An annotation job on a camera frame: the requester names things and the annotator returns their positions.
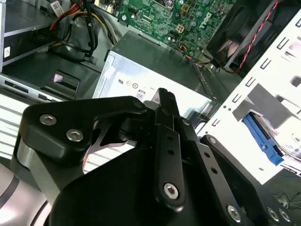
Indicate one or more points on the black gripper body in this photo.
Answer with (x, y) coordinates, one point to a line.
(113, 200)

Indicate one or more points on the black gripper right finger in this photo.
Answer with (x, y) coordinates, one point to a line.
(211, 164)

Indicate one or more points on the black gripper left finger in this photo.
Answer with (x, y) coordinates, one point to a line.
(58, 141)

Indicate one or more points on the hard disk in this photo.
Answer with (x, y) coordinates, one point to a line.
(261, 139)

